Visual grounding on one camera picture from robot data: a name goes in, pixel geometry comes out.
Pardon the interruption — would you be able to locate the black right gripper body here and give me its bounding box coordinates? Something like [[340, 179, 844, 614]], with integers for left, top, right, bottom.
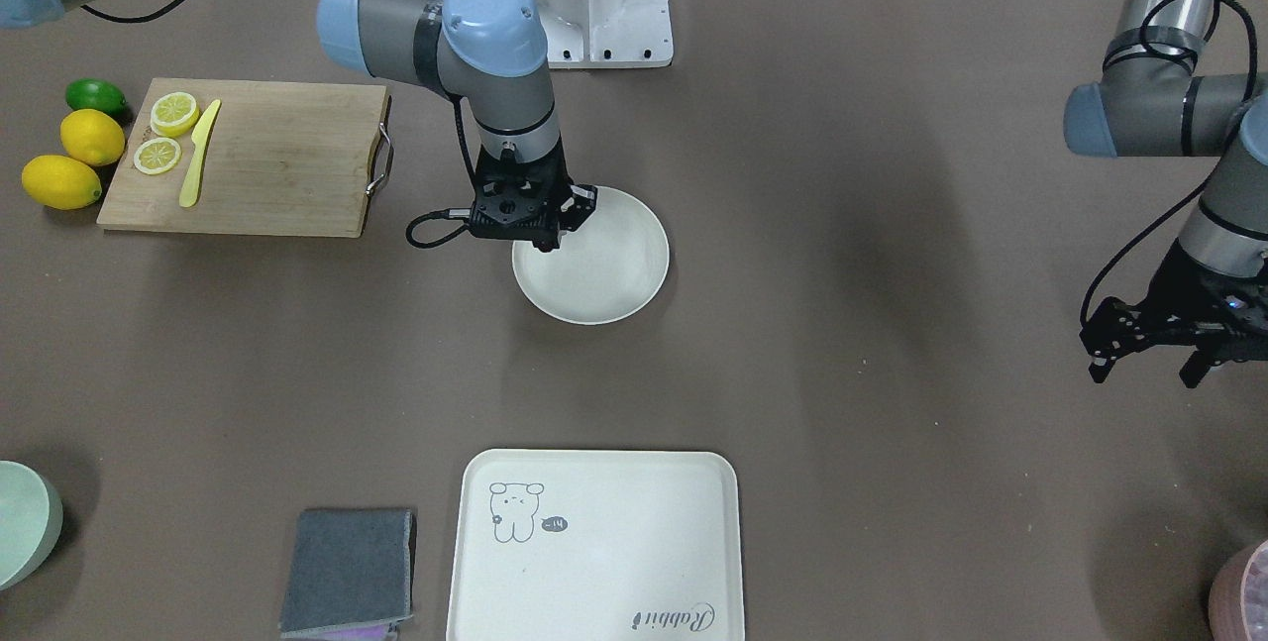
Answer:
[[468, 146, 598, 252]]

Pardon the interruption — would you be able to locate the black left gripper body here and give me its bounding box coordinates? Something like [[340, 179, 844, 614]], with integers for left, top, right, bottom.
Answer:
[[1082, 241, 1267, 365]]

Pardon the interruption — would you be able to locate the cream round plate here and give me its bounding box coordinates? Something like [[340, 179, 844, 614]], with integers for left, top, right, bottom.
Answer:
[[511, 186, 671, 326]]

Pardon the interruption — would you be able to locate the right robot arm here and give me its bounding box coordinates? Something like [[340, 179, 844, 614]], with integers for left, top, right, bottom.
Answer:
[[3, 0, 598, 252]]

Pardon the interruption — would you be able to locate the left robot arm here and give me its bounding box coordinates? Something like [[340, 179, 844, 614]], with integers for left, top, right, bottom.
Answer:
[[1063, 0, 1267, 388]]

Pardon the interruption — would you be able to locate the cream rabbit tray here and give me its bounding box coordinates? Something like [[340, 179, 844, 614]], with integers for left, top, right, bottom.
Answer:
[[448, 450, 746, 640]]

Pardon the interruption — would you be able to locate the pink bowl with ice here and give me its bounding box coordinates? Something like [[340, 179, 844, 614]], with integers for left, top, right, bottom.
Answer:
[[1208, 540, 1267, 640]]

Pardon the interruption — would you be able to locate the bamboo cutting board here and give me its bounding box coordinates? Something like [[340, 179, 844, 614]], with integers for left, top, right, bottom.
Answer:
[[98, 77, 392, 238]]

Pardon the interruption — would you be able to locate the yellow plastic knife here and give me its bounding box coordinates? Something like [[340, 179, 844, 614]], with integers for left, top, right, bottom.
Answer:
[[178, 99, 222, 208]]

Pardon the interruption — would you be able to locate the lemon slice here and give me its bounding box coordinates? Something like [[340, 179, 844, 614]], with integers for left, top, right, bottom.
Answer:
[[132, 137, 184, 175], [150, 91, 202, 139]]

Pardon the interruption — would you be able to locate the grey folded cloth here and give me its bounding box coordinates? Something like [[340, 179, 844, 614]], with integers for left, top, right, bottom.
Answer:
[[279, 507, 415, 640]]

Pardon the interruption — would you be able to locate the whole yellow lemon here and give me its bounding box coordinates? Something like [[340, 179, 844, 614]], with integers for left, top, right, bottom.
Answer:
[[20, 155, 104, 209], [60, 109, 126, 167]]

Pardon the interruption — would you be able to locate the green lime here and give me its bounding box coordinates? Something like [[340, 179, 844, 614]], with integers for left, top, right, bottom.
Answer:
[[63, 79, 131, 119]]

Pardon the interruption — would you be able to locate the mint green bowl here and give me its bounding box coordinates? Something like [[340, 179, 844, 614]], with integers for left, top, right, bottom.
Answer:
[[1, 461, 63, 590]]

